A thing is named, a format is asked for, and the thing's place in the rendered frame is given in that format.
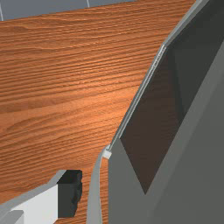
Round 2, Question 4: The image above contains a grey microwave oven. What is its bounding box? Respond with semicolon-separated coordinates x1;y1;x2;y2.
86;0;224;224

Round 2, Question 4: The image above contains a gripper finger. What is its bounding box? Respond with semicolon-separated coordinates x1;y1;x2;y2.
0;169;83;224

